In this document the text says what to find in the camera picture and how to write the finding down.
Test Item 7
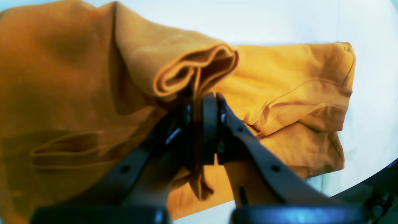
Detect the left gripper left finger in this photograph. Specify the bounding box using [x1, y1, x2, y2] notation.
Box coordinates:
[62, 100, 195, 207]

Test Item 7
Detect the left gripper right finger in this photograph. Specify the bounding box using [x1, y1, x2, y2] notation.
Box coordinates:
[201, 93, 338, 207]

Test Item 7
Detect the orange t-shirt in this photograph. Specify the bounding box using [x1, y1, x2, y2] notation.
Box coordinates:
[0, 0, 356, 224]

